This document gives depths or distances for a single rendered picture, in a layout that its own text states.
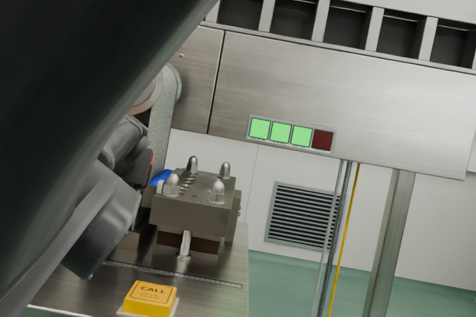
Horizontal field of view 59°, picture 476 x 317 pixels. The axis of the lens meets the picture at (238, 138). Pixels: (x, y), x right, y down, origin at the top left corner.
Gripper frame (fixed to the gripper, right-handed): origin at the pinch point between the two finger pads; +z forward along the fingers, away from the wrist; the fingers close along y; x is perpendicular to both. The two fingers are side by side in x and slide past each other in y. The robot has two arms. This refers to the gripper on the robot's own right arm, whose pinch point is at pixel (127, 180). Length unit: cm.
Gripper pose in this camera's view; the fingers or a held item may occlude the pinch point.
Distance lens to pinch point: 82.6
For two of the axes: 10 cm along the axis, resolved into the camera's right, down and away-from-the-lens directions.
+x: 1.4, -8.8, 4.5
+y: 9.9, 1.6, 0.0
